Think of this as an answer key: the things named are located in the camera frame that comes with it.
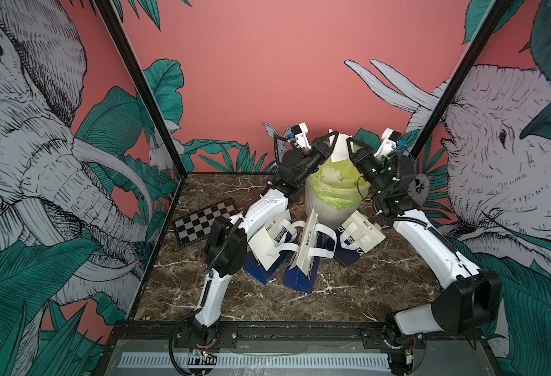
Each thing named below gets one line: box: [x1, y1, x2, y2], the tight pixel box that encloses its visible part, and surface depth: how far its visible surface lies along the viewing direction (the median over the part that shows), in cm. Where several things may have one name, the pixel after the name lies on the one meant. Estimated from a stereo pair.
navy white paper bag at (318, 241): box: [282, 209, 338, 295], surface depth 73 cm
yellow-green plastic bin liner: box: [306, 151, 371, 211], surface depth 82 cm
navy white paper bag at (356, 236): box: [334, 209, 387, 268], surface depth 75 cm
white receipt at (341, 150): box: [328, 133, 353, 163], surface depth 72 cm
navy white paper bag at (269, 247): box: [243, 208, 307, 286], surface depth 74 cm
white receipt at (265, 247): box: [248, 227, 286, 272], surface depth 72 cm
